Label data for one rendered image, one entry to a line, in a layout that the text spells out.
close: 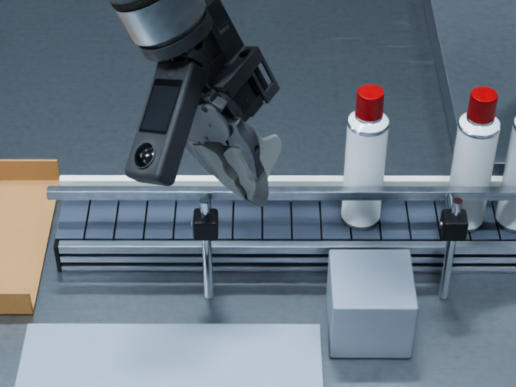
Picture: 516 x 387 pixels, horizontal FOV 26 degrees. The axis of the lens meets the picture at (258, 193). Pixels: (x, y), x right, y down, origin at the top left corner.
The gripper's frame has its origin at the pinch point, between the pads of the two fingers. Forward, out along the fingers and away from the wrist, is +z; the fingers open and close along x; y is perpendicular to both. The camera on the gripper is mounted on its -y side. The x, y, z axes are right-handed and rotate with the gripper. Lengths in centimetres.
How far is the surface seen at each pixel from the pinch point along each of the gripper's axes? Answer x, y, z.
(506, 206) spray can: -3.0, 32.1, 31.3
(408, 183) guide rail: 9.0, 30.2, 26.6
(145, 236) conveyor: 31.8, 5.5, 15.5
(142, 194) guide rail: 28.3, 6.6, 8.6
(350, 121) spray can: 8.3, 24.9, 11.3
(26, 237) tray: 48.4, -0.3, 12.3
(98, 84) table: 64, 32, 13
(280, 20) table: 53, 63, 23
